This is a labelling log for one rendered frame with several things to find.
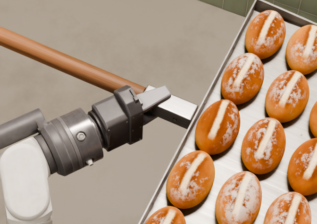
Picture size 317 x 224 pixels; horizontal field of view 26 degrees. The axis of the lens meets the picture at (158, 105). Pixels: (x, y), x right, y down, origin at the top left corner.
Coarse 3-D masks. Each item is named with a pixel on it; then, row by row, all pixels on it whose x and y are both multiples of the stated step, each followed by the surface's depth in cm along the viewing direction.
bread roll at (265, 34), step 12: (264, 12) 118; (276, 12) 119; (252, 24) 118; (264, 24) 116; (276, 24) 116; (252, 36) 116; (264, 36) 115; (276, 36) 116; (252, 48) 116; (264, 48) 116; (276, 48) 117
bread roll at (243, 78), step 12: (240, 60) 112; (252, 60) 112; (228, 72) 112; (240, 72) 111; (252, 72) 111; (228, 84) 111; (240, 84) 110; (252, 84) 111; (228, 96) 111; (240, 96) 111; (252, 96) 112
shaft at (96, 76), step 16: (0, 32) 116; (16, 48) 115; (32, 48) 114; (48, 48) 115; (48, 64) 114; (64, 64) 113; (80, 64) 113; (96, 80) 112; (112, 80) 112; (128, 80) 112
